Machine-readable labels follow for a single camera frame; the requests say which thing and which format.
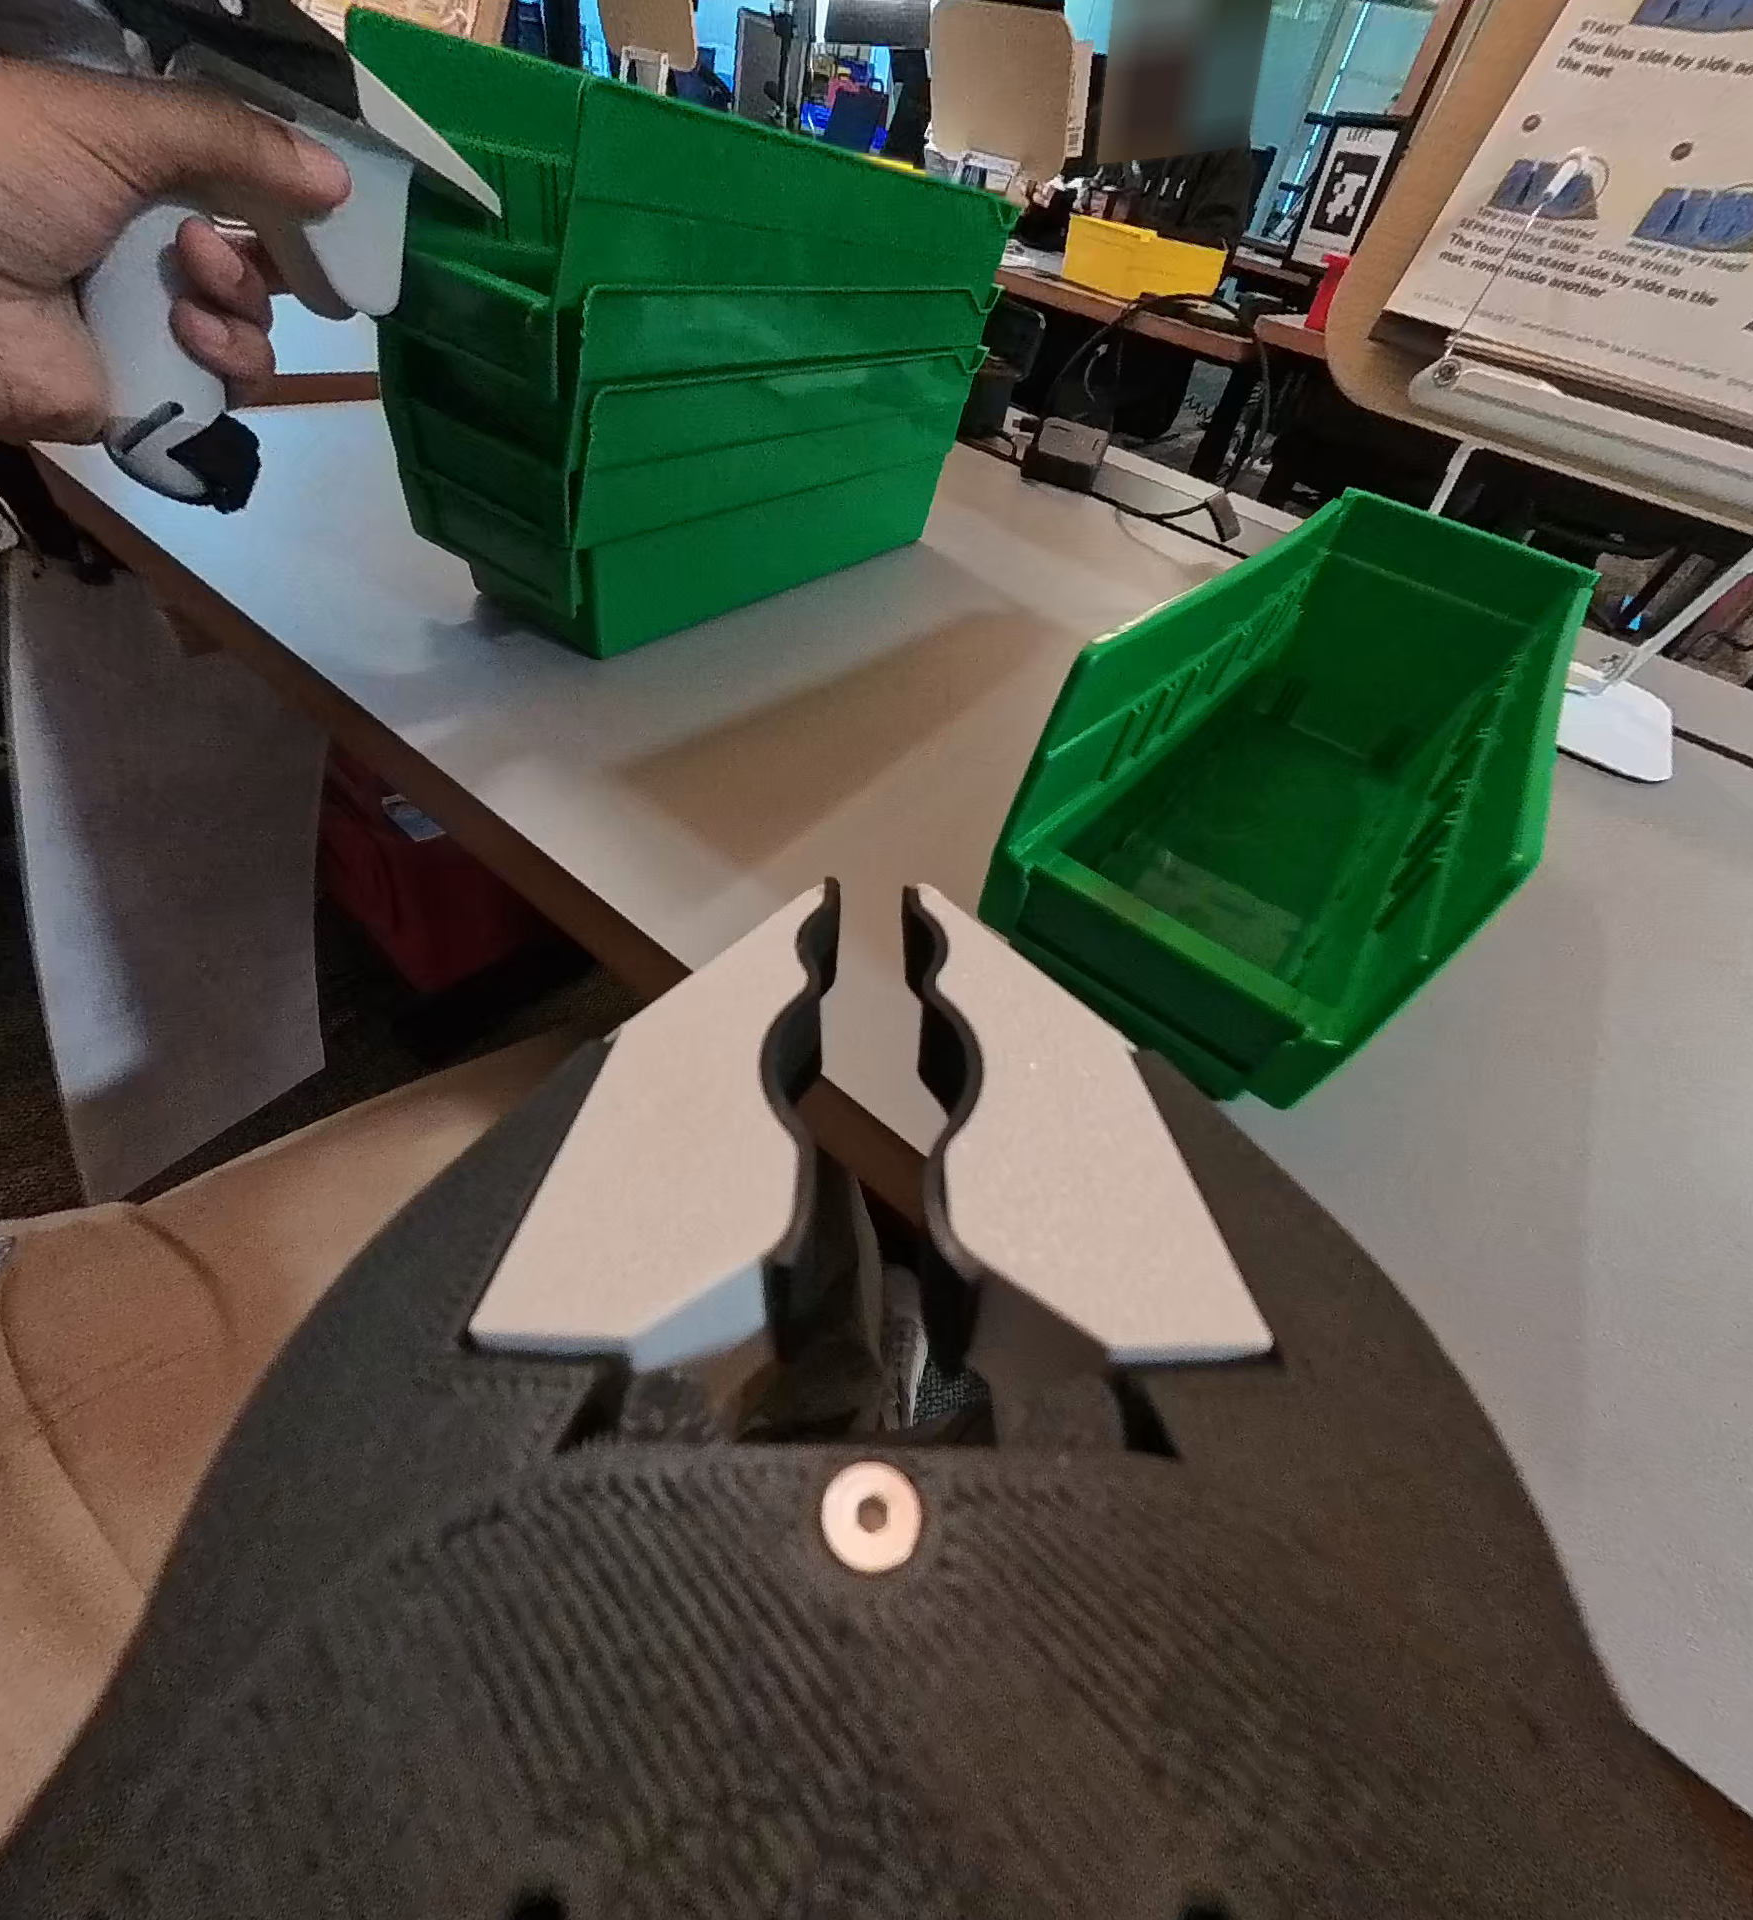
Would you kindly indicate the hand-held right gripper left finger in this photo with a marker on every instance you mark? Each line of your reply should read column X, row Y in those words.
column 652, row 1185

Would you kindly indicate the grey desk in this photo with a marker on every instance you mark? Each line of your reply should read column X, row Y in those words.
column 1566, row 1126

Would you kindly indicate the red storage box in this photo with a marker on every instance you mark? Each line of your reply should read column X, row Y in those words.
column 424, row 901

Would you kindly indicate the black power adapter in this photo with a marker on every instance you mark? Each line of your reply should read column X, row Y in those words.
column 1062, row 450

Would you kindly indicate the person's beige trouser leg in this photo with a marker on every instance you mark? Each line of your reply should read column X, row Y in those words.
column 96, row 1427

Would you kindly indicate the white hanging cloth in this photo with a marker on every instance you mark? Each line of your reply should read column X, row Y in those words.
column 173, row 901

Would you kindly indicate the person's left hand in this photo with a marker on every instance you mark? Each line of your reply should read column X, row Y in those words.
column 6, row 227

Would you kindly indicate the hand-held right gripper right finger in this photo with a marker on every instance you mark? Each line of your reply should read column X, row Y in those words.
column 1085, row 1201

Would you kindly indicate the instruction sheet on stand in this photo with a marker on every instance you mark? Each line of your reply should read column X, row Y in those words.
column 1613, row 450

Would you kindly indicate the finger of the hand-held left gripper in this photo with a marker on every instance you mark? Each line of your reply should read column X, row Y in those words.
column 420, row 144

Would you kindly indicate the large yellow bin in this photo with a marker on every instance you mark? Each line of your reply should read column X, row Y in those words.
column 1140, row 257

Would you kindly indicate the wooden board document stand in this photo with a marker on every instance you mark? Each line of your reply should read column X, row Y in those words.
column 1011, row 76
column 648, row 29

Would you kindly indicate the red plastic bin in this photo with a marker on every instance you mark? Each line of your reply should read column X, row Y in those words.
column 1318, row 294

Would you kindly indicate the person's grey shoe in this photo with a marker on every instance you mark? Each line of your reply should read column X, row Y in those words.
column 907, row 1350

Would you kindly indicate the black white marker sign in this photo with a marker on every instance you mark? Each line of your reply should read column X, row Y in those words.
column 1349, row 188

